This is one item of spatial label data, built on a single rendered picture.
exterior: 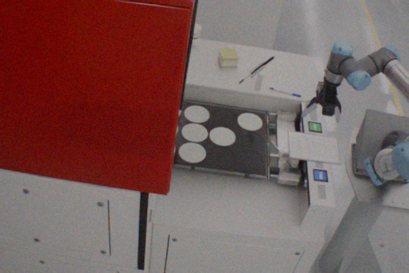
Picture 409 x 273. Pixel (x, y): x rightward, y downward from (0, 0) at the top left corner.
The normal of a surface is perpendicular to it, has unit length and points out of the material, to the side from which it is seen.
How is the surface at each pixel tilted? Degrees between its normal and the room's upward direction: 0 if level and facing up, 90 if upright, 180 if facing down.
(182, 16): 90
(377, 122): 46
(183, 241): 90
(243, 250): 90
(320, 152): 0
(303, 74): 0
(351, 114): 0
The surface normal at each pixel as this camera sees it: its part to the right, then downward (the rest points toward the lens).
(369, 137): 0.00, 0.00
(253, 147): 0.13, -0.71
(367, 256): -0.12, 0.68
